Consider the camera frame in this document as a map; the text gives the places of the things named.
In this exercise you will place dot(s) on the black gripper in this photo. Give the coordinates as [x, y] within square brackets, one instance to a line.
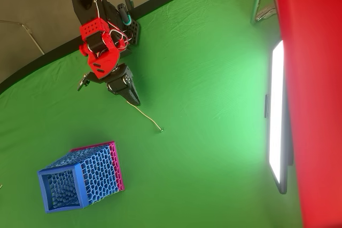
[121, 81]

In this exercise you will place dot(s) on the thin metal screw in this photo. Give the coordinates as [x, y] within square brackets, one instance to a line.
[145, 116]

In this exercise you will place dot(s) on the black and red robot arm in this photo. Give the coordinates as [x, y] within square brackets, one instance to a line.
[99, 29]

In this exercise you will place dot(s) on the blue mesh basket pink base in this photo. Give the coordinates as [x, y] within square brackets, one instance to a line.
[99, 172]

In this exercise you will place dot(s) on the black clamp with teal grip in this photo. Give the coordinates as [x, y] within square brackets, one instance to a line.
[126, 14]

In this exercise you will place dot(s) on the green cloth with black border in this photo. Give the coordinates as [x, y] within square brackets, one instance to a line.
[192, 110]

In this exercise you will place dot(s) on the bright LED light panel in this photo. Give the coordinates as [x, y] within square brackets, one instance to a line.
[276, 110]

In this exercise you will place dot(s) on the red cloth panel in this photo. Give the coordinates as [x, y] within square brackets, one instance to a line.
[315, 92]

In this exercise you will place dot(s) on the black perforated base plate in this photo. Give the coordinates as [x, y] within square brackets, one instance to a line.
[134, 31]

